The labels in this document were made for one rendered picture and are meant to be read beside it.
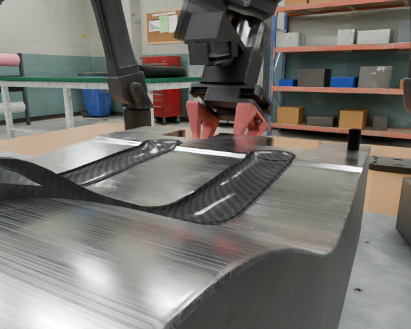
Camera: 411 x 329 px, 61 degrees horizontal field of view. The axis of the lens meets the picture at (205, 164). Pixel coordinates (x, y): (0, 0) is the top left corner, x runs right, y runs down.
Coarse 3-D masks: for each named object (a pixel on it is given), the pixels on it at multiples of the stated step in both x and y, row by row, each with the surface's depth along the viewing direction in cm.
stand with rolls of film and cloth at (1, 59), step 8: (0, 56) 533; (8, 56) 546; (16, 56) 560; (0, 64) 536; (8, 64) 550; (16, 64) 563; (0, 88) 535; (8, 88) 549; (16, 88) 563; (24, 88) 587; (24, 96) 589; (0, 104) 544; (16, 104) 569; (24, 104) 583; (0, 112) 543; (16, 112) 576
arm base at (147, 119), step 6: (126, 108) 81; (132, 108) 79; (144, 108) 80; (150, 108) 81; (126, 114) 80; (132, 114) 79; (138, 114) 79; (144, 114) 79; (150, 114) 81; (126, 120) 80; (132, 120) 79; (138, 120) 79; (144, 120) 80; (150, 120) 82; (126, 126) 80; (132, 126) 79; (138, 126) 79; (150, 126) 82; (114, 132) 89
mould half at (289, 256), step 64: (128, 192) 22; (320, 192) 21; (0, 256) 4; (64, 256) 4; (128, 256) 4; (192, 256) 4; (256, 256) 5; (320, 256) 11; (0, 320) 3; (64, 320) 3; (128, 320) 3; (192, 320) 3; (256, 320) 5; (320, 320) 13
